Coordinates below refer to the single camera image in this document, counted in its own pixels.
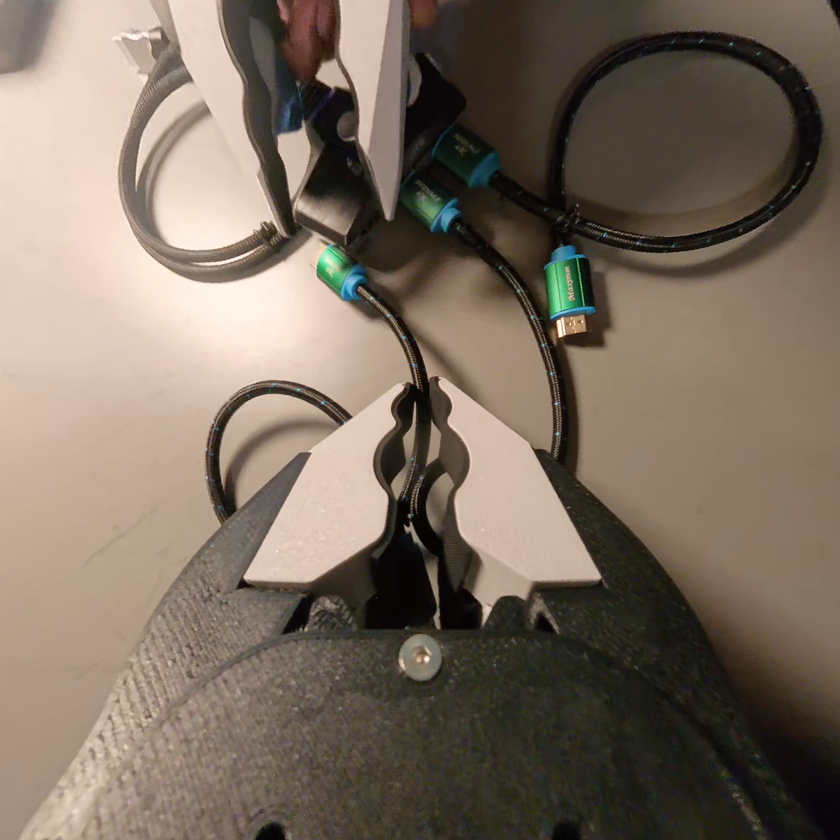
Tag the person's right hand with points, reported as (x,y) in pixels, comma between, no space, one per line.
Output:
(308,33)

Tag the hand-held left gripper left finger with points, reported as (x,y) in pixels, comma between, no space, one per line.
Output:
(321,518)

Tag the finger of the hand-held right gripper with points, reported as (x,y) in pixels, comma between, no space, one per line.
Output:
(216,85)
(380,85)

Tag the black hdmi switch box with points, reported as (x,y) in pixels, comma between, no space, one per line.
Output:
(341,190)

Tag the black twist tie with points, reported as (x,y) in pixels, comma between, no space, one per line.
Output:
(266,233)

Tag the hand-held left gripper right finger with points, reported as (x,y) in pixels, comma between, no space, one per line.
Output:
(518,518)

